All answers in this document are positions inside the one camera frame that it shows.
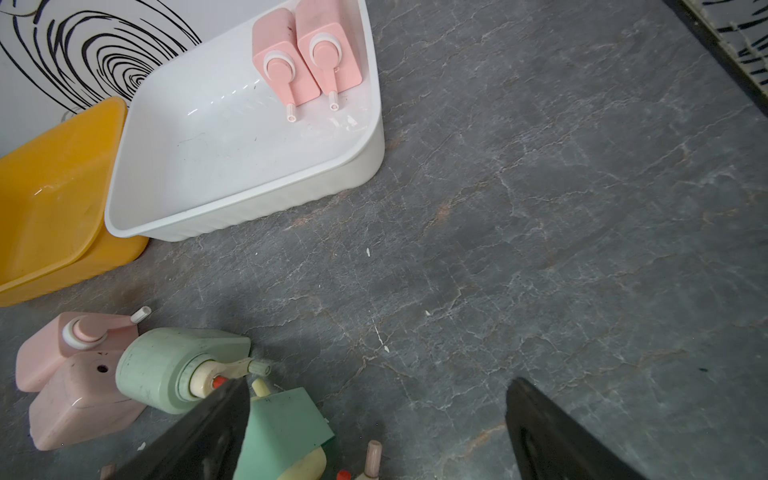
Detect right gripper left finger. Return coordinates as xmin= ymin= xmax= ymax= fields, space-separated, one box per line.
xmin=111 ymin=378 xmax=250 ymax=479

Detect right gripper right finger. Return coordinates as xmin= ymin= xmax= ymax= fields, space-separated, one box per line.
xmin=505 ymin=377 xmax=643 ymax=479

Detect pink sharpener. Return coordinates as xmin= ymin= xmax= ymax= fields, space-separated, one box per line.
xmin=295 ymin=0 xmax=363 ymax=112
xmin=29 ymin=350 xmax=146 ymax=451
xmin=336 ymin=440 xmax=383 ymax=480
xmin=15 ymin=306 xmax=152 ymax=393
xmin=251 ymin=8 xmax=321 ymax=123

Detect yellow plastic tray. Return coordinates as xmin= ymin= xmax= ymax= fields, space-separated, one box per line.
xmin=1 ymin=97 xmax=148 ymax=307

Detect white plastic tray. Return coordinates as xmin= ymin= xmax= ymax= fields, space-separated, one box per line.
xmin=104 ymin=1 xmax=385 ymax=242

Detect green sharpener centre right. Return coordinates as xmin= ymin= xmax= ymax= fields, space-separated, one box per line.
xmin=234 ymin=378 xmax=335 ymax=480

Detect green sharpener round centre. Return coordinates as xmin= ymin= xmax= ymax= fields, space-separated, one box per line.
xmin=115 ymin=328 xmax=271 ymax=414

